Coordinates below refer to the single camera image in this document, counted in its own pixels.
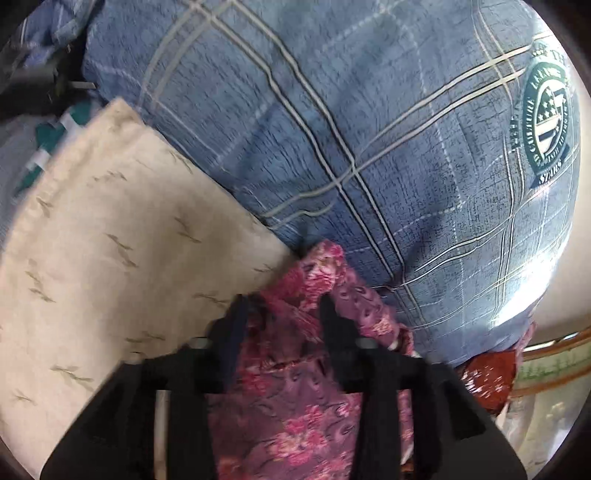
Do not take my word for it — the red plastic bag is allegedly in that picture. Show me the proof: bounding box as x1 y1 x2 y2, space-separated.
456 350 517 417

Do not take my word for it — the cream leaf-print bed sheet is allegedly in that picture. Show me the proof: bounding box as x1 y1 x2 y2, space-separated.
1 99 293 476

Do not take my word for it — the purple floral shirt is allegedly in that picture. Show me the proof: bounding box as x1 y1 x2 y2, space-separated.
208 241 414 479

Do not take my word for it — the grey star-print pillow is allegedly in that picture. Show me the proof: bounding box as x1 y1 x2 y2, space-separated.
1 99 103 242

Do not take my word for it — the blue plaid quilt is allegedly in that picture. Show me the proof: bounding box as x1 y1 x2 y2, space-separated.
16 1 580 365

